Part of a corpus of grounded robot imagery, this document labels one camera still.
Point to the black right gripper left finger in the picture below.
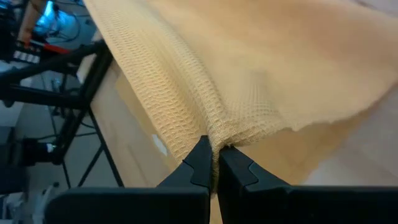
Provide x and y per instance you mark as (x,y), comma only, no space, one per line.
(130,205)

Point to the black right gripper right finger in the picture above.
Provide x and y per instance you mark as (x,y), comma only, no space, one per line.
(295,205)

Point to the black aluminium table frame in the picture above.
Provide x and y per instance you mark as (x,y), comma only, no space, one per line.
(93,77)

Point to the yellow towel with white tags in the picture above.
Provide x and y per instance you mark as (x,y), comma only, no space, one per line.
(248,62)

